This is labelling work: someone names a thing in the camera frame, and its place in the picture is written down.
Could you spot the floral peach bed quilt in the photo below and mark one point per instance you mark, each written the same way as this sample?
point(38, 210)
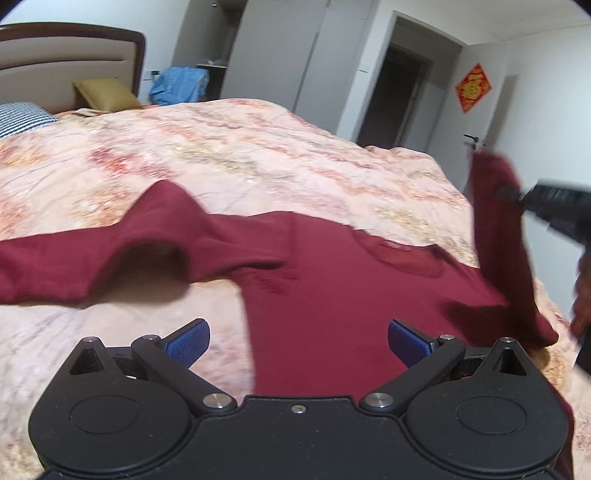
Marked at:
point(234, 157)

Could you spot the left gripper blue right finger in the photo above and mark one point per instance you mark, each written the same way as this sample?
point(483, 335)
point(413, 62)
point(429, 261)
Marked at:
point(429, 361)

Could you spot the red fu door decoration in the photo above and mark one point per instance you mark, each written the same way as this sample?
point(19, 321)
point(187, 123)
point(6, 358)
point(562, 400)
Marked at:
point(472, 88)

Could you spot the white bedroom door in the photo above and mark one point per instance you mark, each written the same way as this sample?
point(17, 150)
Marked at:
point(447, 141)

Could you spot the person's right hand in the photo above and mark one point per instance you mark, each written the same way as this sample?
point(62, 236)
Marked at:
point(582, 305)

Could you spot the olive green pillow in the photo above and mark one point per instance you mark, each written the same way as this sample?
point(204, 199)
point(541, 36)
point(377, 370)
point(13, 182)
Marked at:
point(107, 94)

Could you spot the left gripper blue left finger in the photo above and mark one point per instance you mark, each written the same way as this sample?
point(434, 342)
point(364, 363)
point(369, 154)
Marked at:
point(167, 362)

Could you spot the grey built-in wardrobe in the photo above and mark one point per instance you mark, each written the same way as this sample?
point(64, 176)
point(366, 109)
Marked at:
point(301, 55)

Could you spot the dark red knit sweater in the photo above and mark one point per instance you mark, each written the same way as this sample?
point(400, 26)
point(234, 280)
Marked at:
point(319, 296)

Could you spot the black white checkered pillow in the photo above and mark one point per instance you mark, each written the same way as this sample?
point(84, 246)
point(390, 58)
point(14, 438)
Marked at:
point(19, 117)

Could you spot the beige padded headboard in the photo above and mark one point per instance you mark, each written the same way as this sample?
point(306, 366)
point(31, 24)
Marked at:
point(41, 61)

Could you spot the black door handle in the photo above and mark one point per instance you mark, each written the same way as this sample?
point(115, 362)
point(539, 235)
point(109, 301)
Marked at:
point(473, 142)

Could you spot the blue clothes pile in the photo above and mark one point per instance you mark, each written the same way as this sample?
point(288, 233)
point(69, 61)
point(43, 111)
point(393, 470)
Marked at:
point(177, 85)

